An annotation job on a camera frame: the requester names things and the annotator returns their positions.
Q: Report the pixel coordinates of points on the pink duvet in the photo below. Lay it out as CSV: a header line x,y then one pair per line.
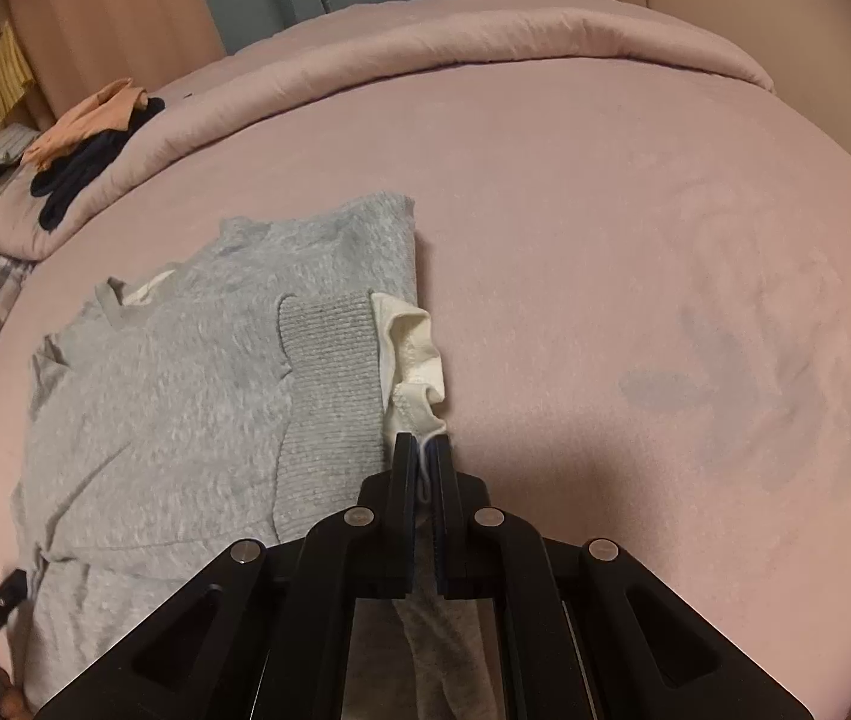
x,y
433,37

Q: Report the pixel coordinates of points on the peach garment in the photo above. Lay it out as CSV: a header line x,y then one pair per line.
x,y
88,124

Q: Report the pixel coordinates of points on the grey sweatshirt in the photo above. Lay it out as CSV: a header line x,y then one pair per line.
x,y
170,405

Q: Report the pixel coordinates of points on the yellow hanging cloth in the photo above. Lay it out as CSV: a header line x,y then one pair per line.
x,y
5,75

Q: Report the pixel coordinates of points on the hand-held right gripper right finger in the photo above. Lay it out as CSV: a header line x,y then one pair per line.
x,y
444,480

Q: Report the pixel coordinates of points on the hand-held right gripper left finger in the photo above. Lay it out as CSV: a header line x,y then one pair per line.
x,y
404,465

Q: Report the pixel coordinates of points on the dark navy garment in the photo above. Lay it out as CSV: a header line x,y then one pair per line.
x,y
80,172

